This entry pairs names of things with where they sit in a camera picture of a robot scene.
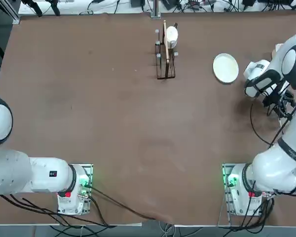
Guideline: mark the wooden stick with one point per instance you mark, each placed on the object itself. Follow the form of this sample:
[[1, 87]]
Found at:
[[166, 42]]

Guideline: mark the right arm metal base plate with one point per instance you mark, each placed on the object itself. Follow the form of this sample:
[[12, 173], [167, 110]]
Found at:
[[225, 172]]

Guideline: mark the aluminium middle post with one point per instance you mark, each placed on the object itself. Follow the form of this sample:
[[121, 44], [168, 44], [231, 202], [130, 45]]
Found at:
[[155, 10]]

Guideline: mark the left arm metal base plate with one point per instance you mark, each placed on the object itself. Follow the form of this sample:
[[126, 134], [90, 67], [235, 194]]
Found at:
[[90, 170]]

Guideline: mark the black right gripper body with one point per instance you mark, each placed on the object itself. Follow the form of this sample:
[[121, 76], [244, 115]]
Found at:
[[277, 95]]

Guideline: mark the white round plate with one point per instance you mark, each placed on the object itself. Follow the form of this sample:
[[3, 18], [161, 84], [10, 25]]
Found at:
[[225, 67]]

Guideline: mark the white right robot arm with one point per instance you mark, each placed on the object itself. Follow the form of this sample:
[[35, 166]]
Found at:
[[273, 172]]

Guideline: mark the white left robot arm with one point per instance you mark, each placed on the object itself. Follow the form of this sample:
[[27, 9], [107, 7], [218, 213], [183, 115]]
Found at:
[[44, 175]]

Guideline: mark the black tripod leg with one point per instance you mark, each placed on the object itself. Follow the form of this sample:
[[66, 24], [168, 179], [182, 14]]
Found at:
[[35, 7], [54, 7]]

